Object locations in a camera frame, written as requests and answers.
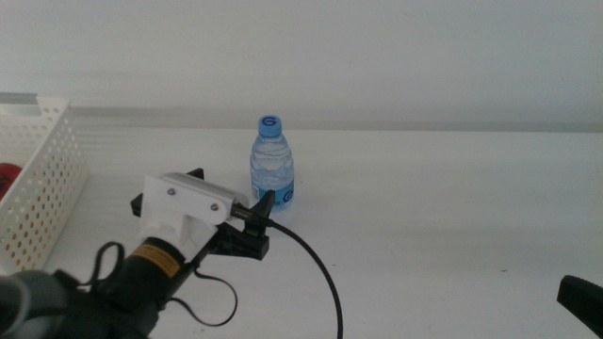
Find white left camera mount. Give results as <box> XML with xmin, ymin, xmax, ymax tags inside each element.
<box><xmin>139</xmin><ymin>172</ymin><xmax>237</xmax><ymax>265</ymax></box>

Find thin black left gripper cable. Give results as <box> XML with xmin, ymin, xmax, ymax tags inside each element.
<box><xmin>89</xmin><ymin>241</ymin><xmax>239</xmax><ymax>328</ymax></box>

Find clear water bottle blue cap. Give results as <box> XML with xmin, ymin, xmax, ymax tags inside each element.
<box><xmin>249</xmin><ymin>114</ymin><xmax>296</xmax><ymax>213</ymax></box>

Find red cola can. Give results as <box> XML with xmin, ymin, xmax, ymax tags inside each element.
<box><xmin>0</xmin><ymin>162</ymin><xmax>24</xmax><ymax>202</ymax></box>

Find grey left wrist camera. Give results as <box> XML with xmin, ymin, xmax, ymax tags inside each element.
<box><xmin>225</xmin><ymin>187</ymin><xmax>252</xmax><ymax>220</ymax></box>

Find white perforated plastic basket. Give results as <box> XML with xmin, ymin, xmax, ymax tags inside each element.
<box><xmin>0</xmin><ymin>96</ymin><xmax>90</xmax><ymax>277</ymax></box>

